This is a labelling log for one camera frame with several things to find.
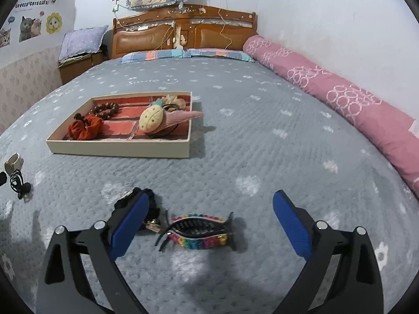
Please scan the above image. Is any purple dotted cushion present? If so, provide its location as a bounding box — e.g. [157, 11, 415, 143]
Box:
[58, 25, 109, 62]

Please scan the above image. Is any striped pillow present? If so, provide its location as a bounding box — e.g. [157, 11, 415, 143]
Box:
[186, 47, 255, 63]
[118, 49, 186, 65]

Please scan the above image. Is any rainbow hair clip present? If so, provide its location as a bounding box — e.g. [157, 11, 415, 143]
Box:
[155, 211, 237, 253]

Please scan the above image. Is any beige fabric flower hair tie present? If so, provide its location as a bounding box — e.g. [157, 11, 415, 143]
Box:
[162, 94, 186, 110]

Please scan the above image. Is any pineapple plush hair clip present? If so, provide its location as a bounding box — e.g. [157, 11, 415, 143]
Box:
[139, 99, 204, 135]

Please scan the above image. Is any beige wrist band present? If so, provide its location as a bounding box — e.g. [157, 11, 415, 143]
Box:
[4, 153, 24, 172]

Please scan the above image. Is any brown wooden bead bracelet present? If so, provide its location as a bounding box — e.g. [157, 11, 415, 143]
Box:
[74, 102, 120, 121]

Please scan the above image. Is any yellow charging cable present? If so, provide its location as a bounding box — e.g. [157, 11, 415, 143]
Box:
[219, 0, 233, 51]

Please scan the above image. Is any beige jewelry tray red lining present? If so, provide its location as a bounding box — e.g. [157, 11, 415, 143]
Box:
[45, 91, 192, 159]

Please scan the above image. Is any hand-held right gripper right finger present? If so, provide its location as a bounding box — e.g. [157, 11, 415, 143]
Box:
[272, 190, 384, 314]

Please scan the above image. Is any sunflower cat wall sticker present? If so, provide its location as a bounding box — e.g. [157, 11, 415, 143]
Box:
[45, 12, 63, 35]

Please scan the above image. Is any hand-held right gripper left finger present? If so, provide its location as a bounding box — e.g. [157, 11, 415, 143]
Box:
[36, 191, 150, 314]

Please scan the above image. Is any lettering wall sticker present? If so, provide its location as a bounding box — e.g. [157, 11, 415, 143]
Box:
[14, 0, 58, 9]

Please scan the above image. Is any grey cats wall sticker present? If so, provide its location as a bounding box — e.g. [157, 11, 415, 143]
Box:
[18, 15, 43, 43]

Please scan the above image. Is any black hair tie with charm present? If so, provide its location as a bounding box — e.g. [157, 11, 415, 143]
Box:
[113, 187, 162, 233]

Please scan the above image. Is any grey flower print blanket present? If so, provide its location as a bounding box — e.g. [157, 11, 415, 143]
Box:
[0, 57, 419, 314]

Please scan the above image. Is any black hair claw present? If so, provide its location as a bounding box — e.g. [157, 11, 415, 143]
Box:
[9, 169, 33, 201]

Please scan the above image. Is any wooden bed headboard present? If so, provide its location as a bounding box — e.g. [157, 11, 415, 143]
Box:
[109, 3, 258, 60]

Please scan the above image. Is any wooden nightstand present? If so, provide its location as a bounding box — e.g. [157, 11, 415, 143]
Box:
[58, 52, 111, 86]

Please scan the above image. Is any orange fabric scrunchie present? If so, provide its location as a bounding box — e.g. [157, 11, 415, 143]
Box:
[68, 114, 105, 141]

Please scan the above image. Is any pink patterned bolster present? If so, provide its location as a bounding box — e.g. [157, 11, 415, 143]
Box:
[242, 35, 419, 200]

